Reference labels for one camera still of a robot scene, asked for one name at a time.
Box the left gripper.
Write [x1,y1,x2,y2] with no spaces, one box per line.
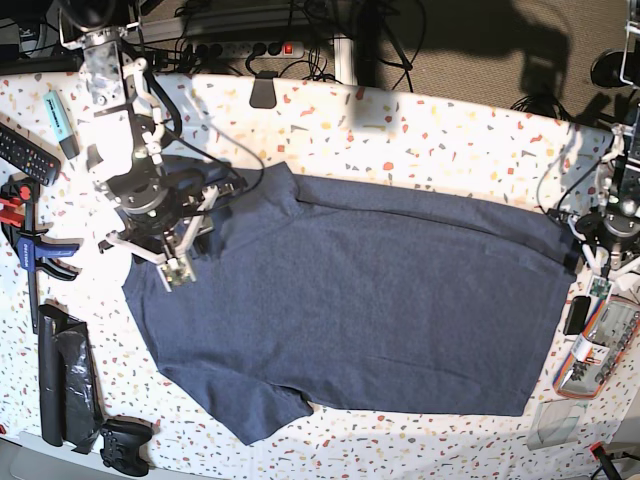
[561,211,639,293]

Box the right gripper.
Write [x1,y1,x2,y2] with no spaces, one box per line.
[94,154,248,265]

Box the blue grey T-shirt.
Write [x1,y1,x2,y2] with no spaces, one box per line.
[123,163,575,444]

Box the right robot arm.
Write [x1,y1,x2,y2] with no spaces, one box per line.
[59,1,246,271]

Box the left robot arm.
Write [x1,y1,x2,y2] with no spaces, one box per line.
[558,1,639,297]

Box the small black box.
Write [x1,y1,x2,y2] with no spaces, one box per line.
[563,295,591,336]

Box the black table clip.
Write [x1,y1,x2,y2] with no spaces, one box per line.
[249,71,278,109]

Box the white power strip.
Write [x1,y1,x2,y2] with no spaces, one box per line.
[193,41,306,60]

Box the light blue highlighter pen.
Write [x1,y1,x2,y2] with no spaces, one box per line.
[43,91,80,159]

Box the clear plastic container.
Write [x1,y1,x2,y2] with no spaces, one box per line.
[526,399,588,451]

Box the black TV remote control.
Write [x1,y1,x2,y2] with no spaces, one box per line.
[1,124,61,187]

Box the red black tool corner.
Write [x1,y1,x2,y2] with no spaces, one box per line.
[589,442,622,480]

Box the white table leg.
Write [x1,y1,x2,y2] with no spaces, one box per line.
[333,37,358,86]

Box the blue black bar clamp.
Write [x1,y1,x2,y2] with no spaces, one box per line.
[1,177,80,334]

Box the black shoe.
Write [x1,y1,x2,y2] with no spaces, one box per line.
[590,50,637,89]

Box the black plastic bag roll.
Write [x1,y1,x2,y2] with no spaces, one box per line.
[38,304,104,454]

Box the black game controller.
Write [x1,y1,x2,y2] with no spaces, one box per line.
[100,419,153,477]

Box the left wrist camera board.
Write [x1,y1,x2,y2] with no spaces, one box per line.
[587,275,613,301]

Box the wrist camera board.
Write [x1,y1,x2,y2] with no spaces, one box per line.
[587,275,613,301]
[156,258,196,292]

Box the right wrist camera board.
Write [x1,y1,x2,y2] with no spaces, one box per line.
[156,258,196,292]

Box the black cable bundle floor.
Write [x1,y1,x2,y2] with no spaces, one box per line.
[510,83,575,122]

